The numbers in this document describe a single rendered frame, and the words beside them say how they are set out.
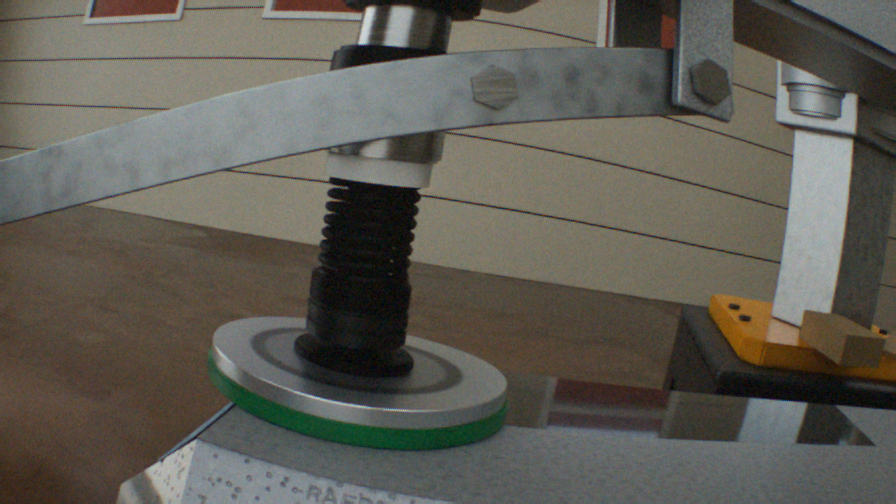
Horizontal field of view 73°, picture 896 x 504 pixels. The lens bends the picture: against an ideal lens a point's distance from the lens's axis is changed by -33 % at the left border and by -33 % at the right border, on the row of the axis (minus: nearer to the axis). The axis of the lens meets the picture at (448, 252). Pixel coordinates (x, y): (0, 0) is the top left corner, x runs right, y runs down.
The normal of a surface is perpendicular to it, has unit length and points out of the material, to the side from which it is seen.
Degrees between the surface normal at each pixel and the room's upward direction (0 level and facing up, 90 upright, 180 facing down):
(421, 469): 0
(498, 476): 0
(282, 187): 90
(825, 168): 90
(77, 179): 90
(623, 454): 0
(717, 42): 90
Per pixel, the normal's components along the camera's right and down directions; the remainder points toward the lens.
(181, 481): -0.64, -0.57
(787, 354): -0.16, 0.11
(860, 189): 0.35, 0.18
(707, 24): 0.14, 0.15
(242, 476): 0.06, -0.61
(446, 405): 0.15, -0.98
